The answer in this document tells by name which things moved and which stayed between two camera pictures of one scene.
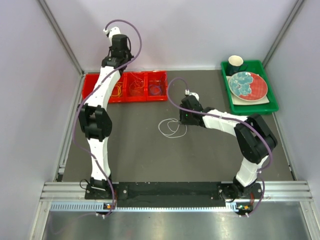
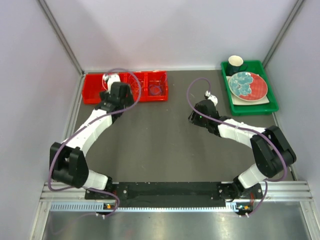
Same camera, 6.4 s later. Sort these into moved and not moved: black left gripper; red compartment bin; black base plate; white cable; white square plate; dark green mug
Moved: white cable; black left gripper
Not moved: white square plate; dark green mug; black base plate; red compartment bin
